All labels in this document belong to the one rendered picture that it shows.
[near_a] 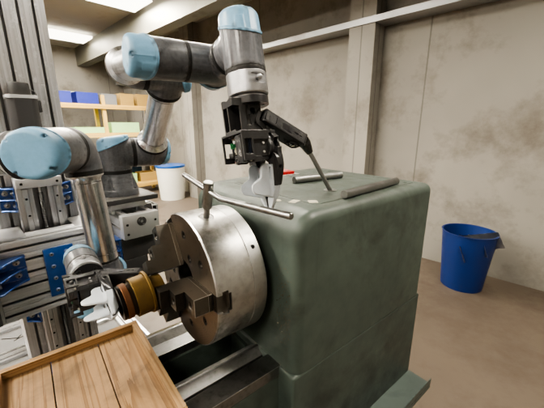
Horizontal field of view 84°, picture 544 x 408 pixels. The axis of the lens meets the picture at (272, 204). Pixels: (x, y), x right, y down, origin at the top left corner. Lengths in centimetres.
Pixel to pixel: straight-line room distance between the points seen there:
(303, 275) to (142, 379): 43
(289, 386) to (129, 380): 36
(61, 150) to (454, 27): 338
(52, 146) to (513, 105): 330
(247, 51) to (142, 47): 18
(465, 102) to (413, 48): 77
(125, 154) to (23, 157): 51
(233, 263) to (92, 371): 43
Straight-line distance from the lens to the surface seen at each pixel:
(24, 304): 135
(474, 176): 350
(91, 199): 101
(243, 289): 66
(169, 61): 63
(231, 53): 59
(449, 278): 323
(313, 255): 67
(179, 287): 69
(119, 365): 88
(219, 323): 67
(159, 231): 75
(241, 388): 79
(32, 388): 92
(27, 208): 137
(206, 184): 65
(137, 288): 70
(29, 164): 87
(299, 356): 78
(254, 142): 54
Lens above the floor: 143
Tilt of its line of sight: 15 degrees down
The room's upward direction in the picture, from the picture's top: straight up
